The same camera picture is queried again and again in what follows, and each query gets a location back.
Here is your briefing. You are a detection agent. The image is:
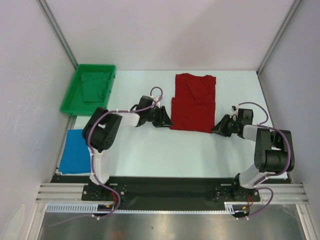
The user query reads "left white cable duct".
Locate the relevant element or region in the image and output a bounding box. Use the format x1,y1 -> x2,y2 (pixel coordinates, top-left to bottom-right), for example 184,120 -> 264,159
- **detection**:
46,203 -> 114,214

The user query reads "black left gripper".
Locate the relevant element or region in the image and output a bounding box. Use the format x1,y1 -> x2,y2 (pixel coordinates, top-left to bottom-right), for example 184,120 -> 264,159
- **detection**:
145,106 -> 174,128

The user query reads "white cable duct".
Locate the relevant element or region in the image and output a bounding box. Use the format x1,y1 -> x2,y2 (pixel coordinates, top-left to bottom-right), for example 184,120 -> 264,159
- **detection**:
224,201 -> 250,214
46,203 -> 114,214

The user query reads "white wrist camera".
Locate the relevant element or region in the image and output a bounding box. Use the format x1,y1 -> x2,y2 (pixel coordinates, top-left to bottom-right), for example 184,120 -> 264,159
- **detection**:
151,95 -> 163,106
230,105 -> 239,121

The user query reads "green plastic tray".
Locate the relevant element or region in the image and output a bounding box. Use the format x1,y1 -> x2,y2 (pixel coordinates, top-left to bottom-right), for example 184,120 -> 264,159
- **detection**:
60,64 -> 117,116

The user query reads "aluminium frame rail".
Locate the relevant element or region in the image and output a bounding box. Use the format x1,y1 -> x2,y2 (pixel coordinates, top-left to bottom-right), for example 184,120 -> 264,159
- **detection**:
34,182 -> 87,204

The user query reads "blue folded t shirt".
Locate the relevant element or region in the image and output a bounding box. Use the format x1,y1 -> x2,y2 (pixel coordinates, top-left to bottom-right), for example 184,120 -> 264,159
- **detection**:
58,129 -> 91,175

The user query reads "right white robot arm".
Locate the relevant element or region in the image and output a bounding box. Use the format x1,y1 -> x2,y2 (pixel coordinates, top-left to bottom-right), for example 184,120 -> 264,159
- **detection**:
211,106 -> 295,202

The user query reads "right white cable duct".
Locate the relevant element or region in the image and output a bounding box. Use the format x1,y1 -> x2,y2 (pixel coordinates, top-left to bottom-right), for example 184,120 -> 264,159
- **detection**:
224,201 -> 250,214

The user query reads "black table edge rail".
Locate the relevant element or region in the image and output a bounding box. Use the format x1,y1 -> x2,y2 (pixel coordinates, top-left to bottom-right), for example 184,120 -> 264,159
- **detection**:
49,175 -> 293,212

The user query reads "green folded t shirt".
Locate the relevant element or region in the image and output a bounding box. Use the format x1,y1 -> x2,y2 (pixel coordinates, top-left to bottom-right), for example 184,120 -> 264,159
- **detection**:
80,71 -> 111,103

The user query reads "left aluminium corner post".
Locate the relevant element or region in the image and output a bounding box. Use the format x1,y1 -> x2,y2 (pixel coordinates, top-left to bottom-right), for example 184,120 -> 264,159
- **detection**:
36,0 -> 78,70

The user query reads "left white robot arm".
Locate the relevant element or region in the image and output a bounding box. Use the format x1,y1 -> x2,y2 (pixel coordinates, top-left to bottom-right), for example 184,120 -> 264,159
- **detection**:
82,95 -> 174,200

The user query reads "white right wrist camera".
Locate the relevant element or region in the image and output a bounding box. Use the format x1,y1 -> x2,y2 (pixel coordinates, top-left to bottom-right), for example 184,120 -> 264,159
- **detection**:
230,105 -> 239,121

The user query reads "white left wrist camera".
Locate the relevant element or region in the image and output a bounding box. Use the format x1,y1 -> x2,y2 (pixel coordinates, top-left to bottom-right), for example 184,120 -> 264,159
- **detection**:
151,95 -> 163,106

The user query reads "aluminium corner post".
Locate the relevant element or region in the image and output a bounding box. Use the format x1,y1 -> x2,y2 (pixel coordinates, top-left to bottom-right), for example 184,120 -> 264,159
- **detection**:
36,0 -> 78,70
256,0 -> 304,77

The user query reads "red t shirt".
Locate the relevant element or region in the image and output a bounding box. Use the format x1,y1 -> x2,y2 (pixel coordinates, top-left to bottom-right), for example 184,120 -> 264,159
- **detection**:
170,73 -> 217,134

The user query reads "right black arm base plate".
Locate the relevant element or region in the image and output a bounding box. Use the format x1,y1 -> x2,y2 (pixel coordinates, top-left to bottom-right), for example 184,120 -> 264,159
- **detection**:
213,184 -> 261,202

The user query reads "right aluminium corner post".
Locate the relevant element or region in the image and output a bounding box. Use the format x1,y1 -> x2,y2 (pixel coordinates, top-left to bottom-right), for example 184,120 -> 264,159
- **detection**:
256,0 -> 304,77

